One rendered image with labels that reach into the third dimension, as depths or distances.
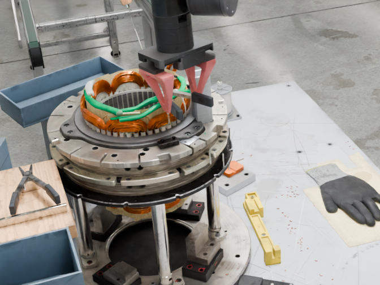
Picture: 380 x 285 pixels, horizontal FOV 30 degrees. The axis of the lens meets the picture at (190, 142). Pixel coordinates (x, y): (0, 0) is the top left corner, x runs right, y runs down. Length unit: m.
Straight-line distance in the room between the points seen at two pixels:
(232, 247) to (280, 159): 0.37
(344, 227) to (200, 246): 0.32
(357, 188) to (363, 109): 2.02
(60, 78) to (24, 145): 1.94
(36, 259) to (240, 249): 0.47
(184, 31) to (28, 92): 0.56
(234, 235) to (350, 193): 0.28
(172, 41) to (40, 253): 0.37
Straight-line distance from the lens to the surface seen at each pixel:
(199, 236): 1.32
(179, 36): 1.06
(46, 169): 1.20
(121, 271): 1.32
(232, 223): 1.46
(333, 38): 4.39
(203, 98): 1.12
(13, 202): 1.08
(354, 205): 1.53
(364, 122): 3.47
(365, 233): 1.48
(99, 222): 1.42
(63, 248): 1.08
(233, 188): 1.58
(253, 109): 1.92
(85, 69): 1.58
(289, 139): 1.78
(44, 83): 1.55
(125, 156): 1.14
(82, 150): 1.18
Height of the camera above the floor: 1.69
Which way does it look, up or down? 31 degrees down
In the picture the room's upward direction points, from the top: 4 degrees counter-clockwise
